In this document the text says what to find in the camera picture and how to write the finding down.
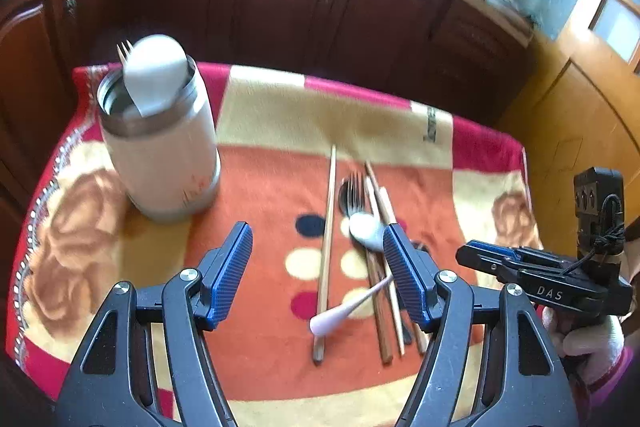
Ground dark metal spoon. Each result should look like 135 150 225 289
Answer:
338 180 359 218

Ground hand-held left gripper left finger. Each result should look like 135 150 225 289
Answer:
55 221 254 427

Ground dark metal fork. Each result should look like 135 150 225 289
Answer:
345 171 373 258

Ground white steel utensil container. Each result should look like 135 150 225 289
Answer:
96 54 222 224

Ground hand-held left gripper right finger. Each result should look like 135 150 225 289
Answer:
382 223 581 427

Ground wooden kitchen cabinets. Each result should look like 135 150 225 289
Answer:
0 0 533 228

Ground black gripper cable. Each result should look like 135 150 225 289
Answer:
560 197 627 278

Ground person's right forearm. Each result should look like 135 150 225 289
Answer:
587 347 633 413

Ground printed blanket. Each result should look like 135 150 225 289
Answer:
5 62 543 427

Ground large white ceramic spoon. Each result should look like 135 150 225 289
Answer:
122 34 188 118

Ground wooden door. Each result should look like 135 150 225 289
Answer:
495 0 640 253

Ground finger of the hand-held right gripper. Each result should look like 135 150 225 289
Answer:
467 241 566 264
456 247 531 280

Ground small white ceramic spoon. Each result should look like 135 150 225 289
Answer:
348 212 387 254
309 276 397 338

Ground person's right hand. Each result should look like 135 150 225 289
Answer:
542 307 624 385

